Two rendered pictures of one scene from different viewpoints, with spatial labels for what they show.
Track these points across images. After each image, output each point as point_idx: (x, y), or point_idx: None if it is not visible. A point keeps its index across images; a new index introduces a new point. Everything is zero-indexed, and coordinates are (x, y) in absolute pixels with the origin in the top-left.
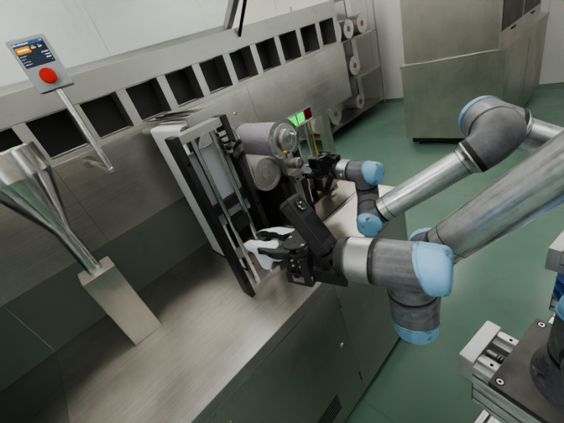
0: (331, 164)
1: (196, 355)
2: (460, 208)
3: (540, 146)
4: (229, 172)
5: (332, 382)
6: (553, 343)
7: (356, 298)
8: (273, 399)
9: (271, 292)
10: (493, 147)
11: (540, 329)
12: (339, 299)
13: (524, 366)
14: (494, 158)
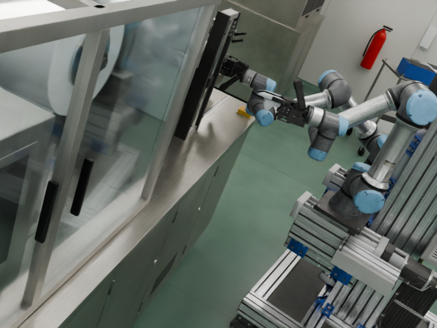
0: (242, 69)
1: (166, 161)
2: (343, 111)
3: (348, 108)
4: (223, 47)
5: (183, 237)
6: (346, 183)
7: (217, 176)
8: (181, 216)
9: (197, 141)
10: (340, 97)
11: (331, 192)
12: (218, 168)
13: (326, 202)
14: (339, 103)
